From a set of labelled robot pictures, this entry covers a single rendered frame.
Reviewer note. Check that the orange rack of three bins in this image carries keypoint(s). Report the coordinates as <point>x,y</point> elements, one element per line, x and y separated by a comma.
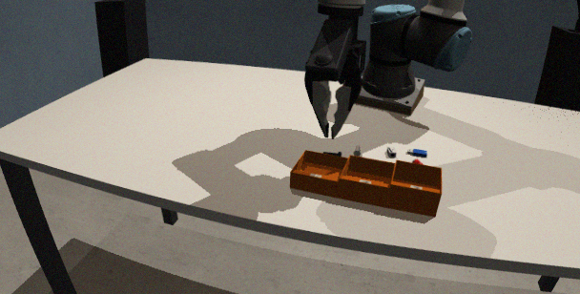
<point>314,171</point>

